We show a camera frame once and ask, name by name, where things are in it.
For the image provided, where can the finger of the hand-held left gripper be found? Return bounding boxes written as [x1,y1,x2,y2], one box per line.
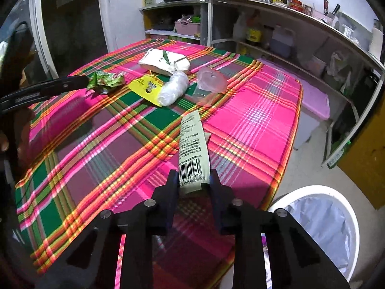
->
[42,76,91,96]

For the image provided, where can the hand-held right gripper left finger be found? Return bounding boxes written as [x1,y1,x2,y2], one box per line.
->
[36,169,181,289]

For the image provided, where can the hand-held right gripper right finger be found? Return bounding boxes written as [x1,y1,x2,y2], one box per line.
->
[207,169,351,289]

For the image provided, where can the green snack packet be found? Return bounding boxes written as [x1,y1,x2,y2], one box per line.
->
[86,70,126,90]

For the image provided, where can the pale green barcode wrapper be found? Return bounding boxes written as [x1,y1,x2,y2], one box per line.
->
[178,110,211,195]

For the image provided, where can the grey plastic bin liner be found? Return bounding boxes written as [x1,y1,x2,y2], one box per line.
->
[281,196,354,277]

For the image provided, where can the white round trash bin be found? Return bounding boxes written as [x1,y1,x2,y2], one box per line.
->
[267,185,362,284]

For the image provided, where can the person's left hand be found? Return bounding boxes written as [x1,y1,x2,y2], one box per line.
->
[0,110,32,157]

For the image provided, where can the yellow snack packet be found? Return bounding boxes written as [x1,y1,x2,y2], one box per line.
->
[128,74,165,107]

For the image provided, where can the pink green plaid tablecloth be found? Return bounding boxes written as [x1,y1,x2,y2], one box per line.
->
[15,39,303,289]

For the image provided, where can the white paper bag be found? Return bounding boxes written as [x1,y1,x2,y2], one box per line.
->
[138,48,191,75]

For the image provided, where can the clear crumpled plastic bag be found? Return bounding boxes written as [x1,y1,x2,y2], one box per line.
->
[158,70,190,108]

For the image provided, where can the small wooden shelf unit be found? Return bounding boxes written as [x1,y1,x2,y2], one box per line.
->
[140,0,211,41]

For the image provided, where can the clear plastic cup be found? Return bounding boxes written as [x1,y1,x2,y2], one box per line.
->
[197,67,229,94]

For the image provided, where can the pink plastic basket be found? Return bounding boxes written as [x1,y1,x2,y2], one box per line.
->
[175,19,202,37]

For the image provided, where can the small green bottle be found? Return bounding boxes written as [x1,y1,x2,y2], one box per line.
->
[327,140,351,169]

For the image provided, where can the pink lidded storage box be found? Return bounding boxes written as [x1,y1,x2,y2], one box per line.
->
[261,58,330,151]

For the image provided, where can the yellow wooden door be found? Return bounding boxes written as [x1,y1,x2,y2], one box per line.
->
[336,96,385,210]

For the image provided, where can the pink plastic tub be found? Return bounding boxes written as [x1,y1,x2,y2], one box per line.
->
[300,52,327,76]

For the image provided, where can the dark jar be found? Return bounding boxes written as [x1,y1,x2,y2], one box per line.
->
[261,25,273,49]

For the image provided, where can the grey plastic jug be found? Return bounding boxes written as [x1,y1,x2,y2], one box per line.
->
[270,25,294,56]

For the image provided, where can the oil bottle yellow label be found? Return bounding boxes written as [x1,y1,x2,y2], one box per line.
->
[246,12,262,46]

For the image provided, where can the white plastic bottle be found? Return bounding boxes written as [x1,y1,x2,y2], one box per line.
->
[234,15,248,41]

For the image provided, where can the crumpled plastic bags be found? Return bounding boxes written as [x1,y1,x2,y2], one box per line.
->
[326,51,353,91]

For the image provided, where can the grey metal shelf unit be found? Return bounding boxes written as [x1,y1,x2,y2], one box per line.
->
[194,0,385,168]

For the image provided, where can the pink knife holder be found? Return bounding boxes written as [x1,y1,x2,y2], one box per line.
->
[312,9,336,26]

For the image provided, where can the clear plastic container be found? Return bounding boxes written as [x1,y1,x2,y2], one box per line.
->
[335,12,372,46]

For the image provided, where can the white electric kettle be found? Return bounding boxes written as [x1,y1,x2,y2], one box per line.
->
[367,19,384,55]

